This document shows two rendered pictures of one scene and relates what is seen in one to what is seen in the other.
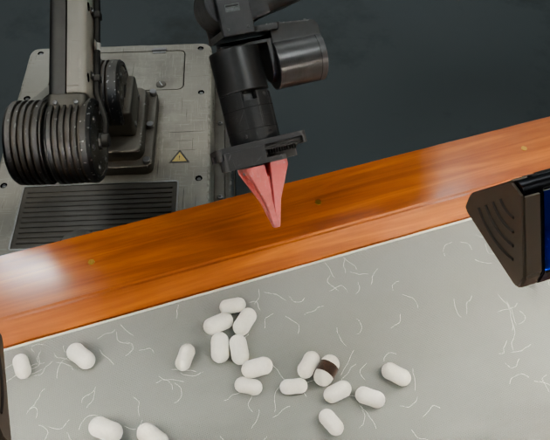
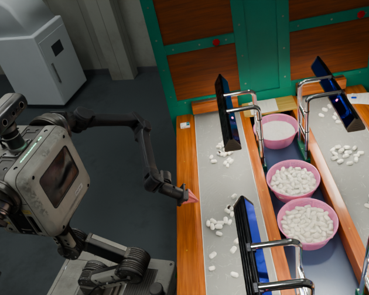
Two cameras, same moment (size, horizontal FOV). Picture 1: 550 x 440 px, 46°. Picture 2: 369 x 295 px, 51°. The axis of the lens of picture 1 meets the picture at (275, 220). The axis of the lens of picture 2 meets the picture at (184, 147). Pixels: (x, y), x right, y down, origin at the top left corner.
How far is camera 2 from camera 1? 141 cm
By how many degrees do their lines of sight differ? 45
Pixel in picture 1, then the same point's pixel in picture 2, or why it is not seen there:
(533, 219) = (235, 140)
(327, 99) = not seen: hidden behind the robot
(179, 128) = (109, 263)
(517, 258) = (238, 146)
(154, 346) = (213, 241)
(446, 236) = (201, 181)
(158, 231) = (182, 235)
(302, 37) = (163, 174)
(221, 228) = (185, 221)
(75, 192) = not seen: outside the picture
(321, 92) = not seen: hidden behind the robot
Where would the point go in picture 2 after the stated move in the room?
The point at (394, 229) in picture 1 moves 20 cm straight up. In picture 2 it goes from (197, 189) to (190, 163)
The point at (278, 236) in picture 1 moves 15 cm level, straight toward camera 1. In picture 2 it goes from (192, 210) to (221, 213)
